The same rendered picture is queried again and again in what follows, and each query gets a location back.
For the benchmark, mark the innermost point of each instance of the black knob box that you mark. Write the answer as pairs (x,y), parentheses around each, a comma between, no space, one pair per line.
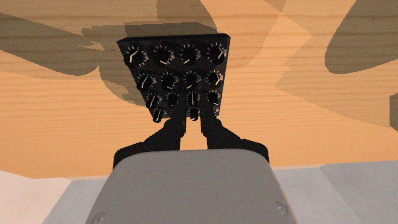
(189,64)

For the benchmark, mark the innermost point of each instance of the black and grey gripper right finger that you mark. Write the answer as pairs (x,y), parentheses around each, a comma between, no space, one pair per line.
(219,136)

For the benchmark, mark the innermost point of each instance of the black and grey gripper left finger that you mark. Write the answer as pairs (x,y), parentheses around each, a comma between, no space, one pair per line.
(164,139)

